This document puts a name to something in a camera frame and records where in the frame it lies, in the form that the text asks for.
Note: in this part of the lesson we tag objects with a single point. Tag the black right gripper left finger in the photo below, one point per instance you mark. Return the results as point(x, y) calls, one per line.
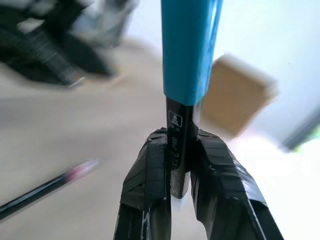
point(145, 175)

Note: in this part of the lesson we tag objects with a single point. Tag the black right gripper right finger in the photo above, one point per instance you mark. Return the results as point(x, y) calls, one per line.
point(225, 180)

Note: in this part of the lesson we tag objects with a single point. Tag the black pen with blue cap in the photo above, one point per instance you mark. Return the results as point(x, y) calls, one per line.
point(186, 50)

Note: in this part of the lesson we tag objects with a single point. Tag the black pen with pink band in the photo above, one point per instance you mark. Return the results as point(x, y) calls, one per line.
point(45, 183)

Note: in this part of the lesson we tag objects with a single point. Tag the grey mesh pen holder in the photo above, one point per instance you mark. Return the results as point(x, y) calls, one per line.
point(110, 22)

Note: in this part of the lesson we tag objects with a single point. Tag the brown cardboard box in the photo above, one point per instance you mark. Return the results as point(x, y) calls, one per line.
point(237, 96)

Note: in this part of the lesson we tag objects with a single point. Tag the black robot left gripper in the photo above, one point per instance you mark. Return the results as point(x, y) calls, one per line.
point(42, 47)

